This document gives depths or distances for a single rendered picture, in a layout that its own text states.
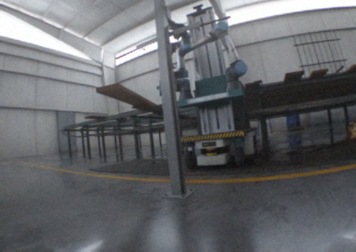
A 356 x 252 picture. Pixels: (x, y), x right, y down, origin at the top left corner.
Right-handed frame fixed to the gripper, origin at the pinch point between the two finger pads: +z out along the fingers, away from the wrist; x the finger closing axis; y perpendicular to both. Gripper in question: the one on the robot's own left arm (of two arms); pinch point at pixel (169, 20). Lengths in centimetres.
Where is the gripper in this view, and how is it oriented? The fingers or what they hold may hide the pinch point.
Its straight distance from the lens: 144.5
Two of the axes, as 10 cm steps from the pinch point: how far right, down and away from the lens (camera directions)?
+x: 8.3, 3.3, -4.5
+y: 3.1, -9.4, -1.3
